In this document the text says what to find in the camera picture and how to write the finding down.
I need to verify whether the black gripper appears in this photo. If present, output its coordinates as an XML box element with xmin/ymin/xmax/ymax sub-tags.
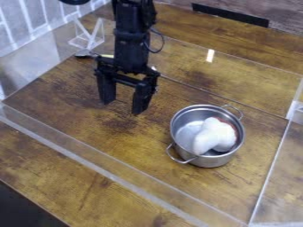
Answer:
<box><xmin>94</xmin><ymin>29</ymin><xmax>160</xmax><ymax>115</ymax></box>

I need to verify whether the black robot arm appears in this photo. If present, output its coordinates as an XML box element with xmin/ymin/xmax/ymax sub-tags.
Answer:
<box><xmin>94</xmin><ymin>0</ymin><xmax>160</xmax><ymax>115</ymax></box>

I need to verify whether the silver metal pot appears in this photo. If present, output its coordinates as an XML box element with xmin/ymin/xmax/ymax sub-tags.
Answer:
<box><xmin>165</xmin><ymin>105</ymin><xmax>245</xmax><ymax>168</ymax></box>

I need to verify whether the white red toy mushroom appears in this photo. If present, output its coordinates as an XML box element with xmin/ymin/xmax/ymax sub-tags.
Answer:
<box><xmin>192</xmin><ymin>116</ymin><xmax>239</xmax><ymax>156</ymax></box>

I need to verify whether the yellow green toy vegetable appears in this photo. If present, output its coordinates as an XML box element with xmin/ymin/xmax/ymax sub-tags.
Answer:
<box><xmin>98</xmin><ymin>54</ymin><xmax>113</xmax><ymax>59</ymax></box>

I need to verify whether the black bar on table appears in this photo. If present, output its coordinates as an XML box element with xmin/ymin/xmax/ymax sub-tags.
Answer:
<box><xmin>192</xmin><ymin>3</ymin><xmax>269</xmax><ymax>27</ymax></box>

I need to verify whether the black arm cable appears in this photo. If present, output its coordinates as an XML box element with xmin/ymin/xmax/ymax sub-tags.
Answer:
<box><xmin>141</xmin><ymin>26</ymin><xmax>165</xmax><ymax>55</ymax></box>

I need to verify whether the clear acrylic enclosure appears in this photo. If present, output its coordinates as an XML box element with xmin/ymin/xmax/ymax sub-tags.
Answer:
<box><xmin>0</xmin><ymin>26</ymin><xmax>303</xmax><ymax>227</ymax></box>

